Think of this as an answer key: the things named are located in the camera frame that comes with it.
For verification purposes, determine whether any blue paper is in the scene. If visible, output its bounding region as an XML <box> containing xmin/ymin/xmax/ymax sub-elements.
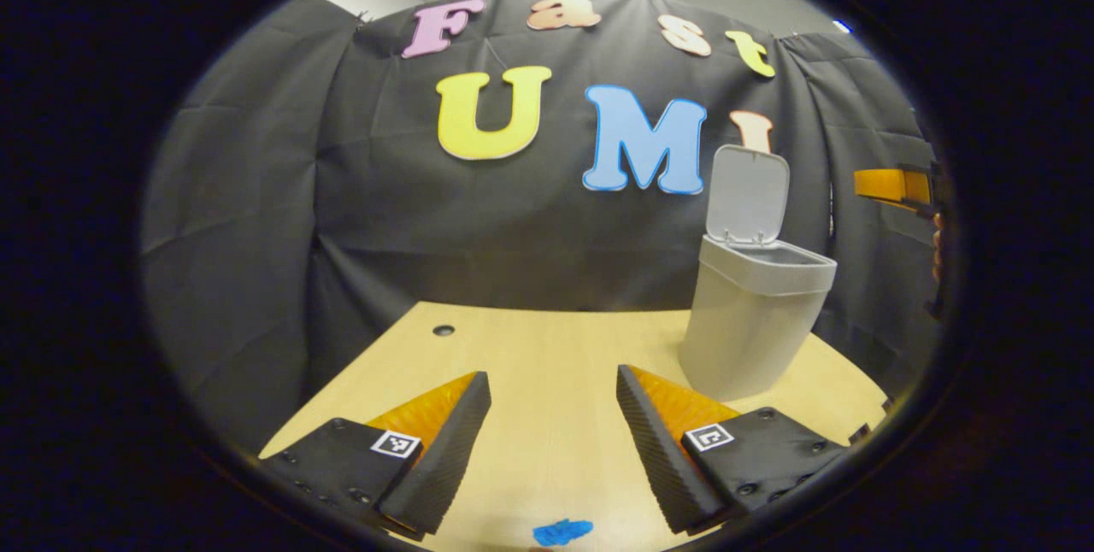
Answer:
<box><xmin>533</xmin><ymin>519</ymin><xmax>594</xmax><ymax>548</ymax></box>

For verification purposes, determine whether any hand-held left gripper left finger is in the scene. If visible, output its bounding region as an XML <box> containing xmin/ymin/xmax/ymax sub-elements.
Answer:
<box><xmin>261</xmin><ymin>371</ymin><xmax>493</xmax><ymax>540</ymax></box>

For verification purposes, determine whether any black backdrop cloth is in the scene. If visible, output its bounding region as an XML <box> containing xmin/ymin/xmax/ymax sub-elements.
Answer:
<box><xmin>141</xmin><ymin>0</ymin><xmax>945</xmax><ymax>450</ymax></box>

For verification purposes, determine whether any white desktop garbage bin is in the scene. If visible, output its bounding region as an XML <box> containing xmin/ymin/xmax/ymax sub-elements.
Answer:
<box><xmin>679</xmin><ymin>144</ymin><xmax>838</xmax><ymax>403</ymax></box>

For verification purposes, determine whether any wooden desktop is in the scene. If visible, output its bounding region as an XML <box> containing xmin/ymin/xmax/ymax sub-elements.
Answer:
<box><xmin>259</xmin><ymin>302</ymin><xmax>890</xmax><ymax>552</ymax></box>

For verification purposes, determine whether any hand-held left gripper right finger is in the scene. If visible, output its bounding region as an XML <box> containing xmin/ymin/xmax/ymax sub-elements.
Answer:
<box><xmin>615</xmin><ymin>364</ymin><xmax>848</xmax><ymax>536</ymax></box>

